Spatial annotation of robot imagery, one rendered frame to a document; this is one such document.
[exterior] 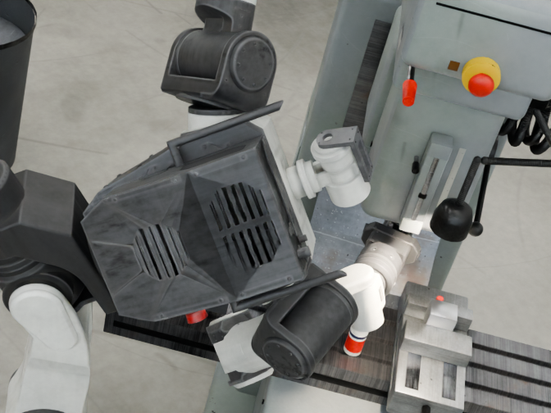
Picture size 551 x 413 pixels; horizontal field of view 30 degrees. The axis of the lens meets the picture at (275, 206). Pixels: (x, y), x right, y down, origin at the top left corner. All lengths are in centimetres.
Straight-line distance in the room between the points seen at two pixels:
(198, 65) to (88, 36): 338
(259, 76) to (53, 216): 37
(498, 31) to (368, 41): 72
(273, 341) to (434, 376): 73
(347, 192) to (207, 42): 31
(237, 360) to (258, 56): 55
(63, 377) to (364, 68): 101
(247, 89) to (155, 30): 354
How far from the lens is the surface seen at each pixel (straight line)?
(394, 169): 195
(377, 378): 229
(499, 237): 435
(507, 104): 183
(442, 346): 225
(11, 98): 380
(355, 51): 235
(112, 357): 341
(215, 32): 156
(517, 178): 473
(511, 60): 167
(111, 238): 150
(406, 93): 166
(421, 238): 257
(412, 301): 232
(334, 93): 241
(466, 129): 189
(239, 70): 149
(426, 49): 166
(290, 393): 230
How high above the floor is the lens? 255
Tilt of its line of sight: 39 degrees down
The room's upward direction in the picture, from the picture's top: 15 degrees clockwise
